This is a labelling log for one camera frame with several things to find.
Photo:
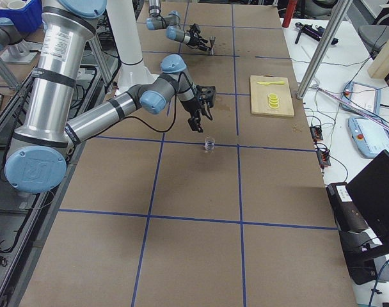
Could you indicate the blue storage bin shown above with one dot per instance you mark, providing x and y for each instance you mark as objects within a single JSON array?
[{"x": 26, "y": 19}]

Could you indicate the teach pendant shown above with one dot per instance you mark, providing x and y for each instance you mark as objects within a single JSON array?
[
  {"x": 370, "y": 137},
  {"x": 366, "y": 96}
]

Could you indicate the wooden board panel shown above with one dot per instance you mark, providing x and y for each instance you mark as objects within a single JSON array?
[{"x": 379, "y": 69}]

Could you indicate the far teach pendant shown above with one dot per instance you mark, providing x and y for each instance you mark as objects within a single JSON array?
[{"x": 366, "y": 96}]

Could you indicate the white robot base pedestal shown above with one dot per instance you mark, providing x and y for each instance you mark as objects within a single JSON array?
[{"x": 123, "y": 24}]

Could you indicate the bamboo cutting board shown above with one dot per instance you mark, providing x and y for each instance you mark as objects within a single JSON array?
[{"x": 259, "y": 97}]

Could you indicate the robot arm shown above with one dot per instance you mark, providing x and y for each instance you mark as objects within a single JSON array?
[
  {"x": 171, "y": 23},
  {"x": 35, "y": 162}
]

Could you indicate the near teach pendant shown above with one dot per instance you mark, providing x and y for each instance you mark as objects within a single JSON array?
[{"x": 370, "y": 137}]

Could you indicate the black monitor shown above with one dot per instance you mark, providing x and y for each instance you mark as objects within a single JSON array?
[{"x": 369, "y": 191}]

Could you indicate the grey office chair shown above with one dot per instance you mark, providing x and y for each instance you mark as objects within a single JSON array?
[{"x": 374, "y": 36}]

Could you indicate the clear glass measuring cup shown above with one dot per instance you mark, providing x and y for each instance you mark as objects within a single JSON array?
[{"x": 209, "y": 143}]

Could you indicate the yellow plastic knife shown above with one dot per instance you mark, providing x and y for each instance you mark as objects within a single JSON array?
[{"x": 266, "y": 83}]

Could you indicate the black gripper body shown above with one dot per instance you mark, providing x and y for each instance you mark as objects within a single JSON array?
[
  {"x": 194, "y": 40},
  {"x": 192, "y": 107}
]

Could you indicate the aluminium frame post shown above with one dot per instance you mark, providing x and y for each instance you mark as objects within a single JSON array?
[{"x": 333, "y": 25}]

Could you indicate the steel jigger shaker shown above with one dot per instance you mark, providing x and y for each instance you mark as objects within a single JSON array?
[{"x": 212, "y": 40}]

